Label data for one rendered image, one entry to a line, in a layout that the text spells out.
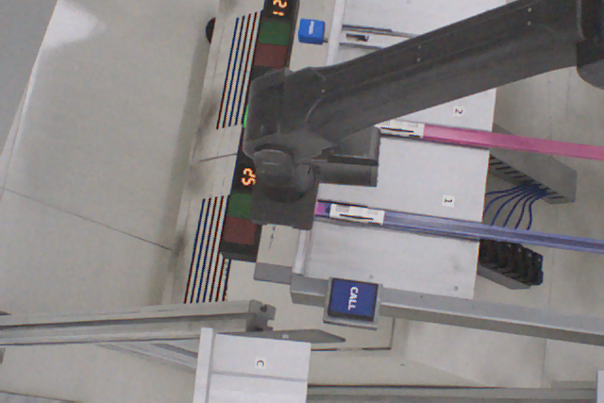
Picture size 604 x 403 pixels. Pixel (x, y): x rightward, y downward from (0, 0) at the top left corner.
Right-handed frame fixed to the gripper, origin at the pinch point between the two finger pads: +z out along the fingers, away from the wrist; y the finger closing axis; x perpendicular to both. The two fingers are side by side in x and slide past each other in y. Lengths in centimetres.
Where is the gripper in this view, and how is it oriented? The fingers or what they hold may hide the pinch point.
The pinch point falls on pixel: (291, 203)
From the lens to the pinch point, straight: 135.5
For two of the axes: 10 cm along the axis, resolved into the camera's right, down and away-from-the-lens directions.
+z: 0.5, 3.1, 9.5
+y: 1.4, -9.4, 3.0
